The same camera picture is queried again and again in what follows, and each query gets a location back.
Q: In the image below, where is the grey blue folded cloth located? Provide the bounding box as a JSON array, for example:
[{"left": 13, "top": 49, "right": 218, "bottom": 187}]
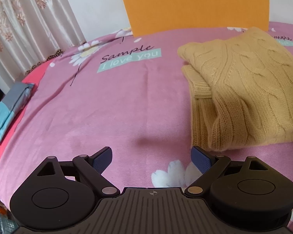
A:
[{"left": 0, "top": 82, "right": 35, "bottom": 142}]

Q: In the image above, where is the mustard cable-knit cardigan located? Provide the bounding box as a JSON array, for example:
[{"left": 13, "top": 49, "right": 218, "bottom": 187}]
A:
[{"left": 177, "top": 27, "right": 293, "bottom": 152}]

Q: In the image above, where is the pink printed bed sheet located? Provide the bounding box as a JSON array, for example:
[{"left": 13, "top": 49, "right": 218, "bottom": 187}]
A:
[{"left": 0, "top": 21, "right": 293, "bottom": 229}]

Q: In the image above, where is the red mattress edge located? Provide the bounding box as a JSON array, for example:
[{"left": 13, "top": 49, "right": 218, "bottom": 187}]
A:
[{"left": 0, "top": 59, "right": 54, "bottom": 159}]

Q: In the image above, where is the orange headboard panel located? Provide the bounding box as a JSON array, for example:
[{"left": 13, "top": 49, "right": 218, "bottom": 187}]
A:
[{"left": 123, "top": 0, "right": 269, "bottom": 36}]

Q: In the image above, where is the beige floral curtain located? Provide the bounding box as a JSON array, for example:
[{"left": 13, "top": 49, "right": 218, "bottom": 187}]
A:
[{"left": 0, "top": 0, "right": 85, "bottom": 93}]

